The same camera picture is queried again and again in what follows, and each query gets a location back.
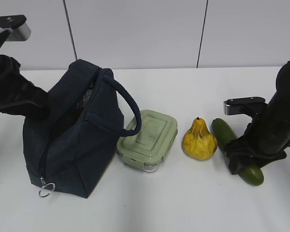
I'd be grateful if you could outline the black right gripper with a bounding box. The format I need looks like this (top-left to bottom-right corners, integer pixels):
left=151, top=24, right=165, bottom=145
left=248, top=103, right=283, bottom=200
left=226, top=117, right=290, bottom=175

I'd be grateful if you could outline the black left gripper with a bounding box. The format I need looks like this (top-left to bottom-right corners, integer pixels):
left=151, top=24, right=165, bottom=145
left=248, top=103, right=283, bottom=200
left=0, top=55, right=49, bottom=120

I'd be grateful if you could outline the dark green cucumber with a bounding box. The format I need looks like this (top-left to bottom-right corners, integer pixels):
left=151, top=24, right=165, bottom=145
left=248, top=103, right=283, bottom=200
left=211, top=118, right=264, bottom=186

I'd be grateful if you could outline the yellow pear-shaped gourd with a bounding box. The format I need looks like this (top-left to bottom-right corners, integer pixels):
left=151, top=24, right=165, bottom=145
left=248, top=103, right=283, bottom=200
left=182, top=117, right=218, bottom=160

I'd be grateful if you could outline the dark navy fabric lunch bag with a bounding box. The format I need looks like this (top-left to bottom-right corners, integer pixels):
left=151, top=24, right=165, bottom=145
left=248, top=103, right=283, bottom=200
left=22, top=59, right=142, bottom=198

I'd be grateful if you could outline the silver zipper pull ring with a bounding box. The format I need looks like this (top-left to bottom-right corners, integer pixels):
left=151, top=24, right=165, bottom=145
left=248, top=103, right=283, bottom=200
left=38, top=177, right=56, bottom=198

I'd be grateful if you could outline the green lidded glass food container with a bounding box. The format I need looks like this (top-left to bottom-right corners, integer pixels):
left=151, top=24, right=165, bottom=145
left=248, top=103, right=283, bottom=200
left=116, top=110, right=178, bottom=172

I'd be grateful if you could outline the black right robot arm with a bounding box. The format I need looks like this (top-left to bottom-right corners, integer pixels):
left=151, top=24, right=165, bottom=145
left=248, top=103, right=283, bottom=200
left=224, top=61, right=290, bottom=174

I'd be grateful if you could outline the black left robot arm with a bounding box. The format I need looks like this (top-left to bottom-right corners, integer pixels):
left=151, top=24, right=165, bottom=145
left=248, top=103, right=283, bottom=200
left=0, top=30, right=49, bottom=120

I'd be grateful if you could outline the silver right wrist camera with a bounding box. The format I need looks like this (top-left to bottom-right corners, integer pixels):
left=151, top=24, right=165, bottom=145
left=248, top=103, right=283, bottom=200
left=224, top=97, right=267, bottom=118

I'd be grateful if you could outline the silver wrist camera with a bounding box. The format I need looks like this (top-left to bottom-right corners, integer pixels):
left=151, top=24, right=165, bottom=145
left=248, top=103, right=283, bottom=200
left=0, top=14, right=31, bottom=42
left=224, top=97, right=267, bottom=118

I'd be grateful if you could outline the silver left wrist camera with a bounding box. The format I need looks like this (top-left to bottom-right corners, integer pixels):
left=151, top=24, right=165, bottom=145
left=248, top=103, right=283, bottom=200
left=0, top=14, right=31, bottom=42

